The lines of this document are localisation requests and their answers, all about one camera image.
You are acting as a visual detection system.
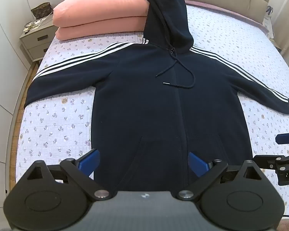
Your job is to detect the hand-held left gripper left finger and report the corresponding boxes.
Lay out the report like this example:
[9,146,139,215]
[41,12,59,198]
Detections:
[26,148,110,200]

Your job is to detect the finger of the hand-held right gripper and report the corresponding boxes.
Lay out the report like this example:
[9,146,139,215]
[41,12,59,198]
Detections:
[253,152,289,171]
[275,130,289,144]

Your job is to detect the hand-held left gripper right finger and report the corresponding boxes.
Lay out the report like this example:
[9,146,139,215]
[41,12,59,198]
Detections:
[176,151,265,201]

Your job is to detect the navy hoodie with white stripes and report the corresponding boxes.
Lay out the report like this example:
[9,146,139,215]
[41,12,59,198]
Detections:
[24,0,289,193]

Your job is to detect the floral quilted bedspread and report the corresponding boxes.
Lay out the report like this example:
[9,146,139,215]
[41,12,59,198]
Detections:
[16,0,289,198]

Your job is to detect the beige nightstand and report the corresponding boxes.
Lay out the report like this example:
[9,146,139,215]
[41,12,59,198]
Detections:
[19,17,56,63]

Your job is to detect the pink pillow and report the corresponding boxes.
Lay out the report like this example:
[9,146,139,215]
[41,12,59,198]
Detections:
[52,0,152,28]
[55,16,148,41]

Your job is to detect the white wardrobe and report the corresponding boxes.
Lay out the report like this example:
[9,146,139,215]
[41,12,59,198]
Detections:
[0,0,75,174]

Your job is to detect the brown patterned pouch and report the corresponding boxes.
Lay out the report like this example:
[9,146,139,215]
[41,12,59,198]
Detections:
[31,2,54,20]

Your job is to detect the tangled cables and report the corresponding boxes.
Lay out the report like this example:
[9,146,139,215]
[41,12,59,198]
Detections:
[24,19,43,33]

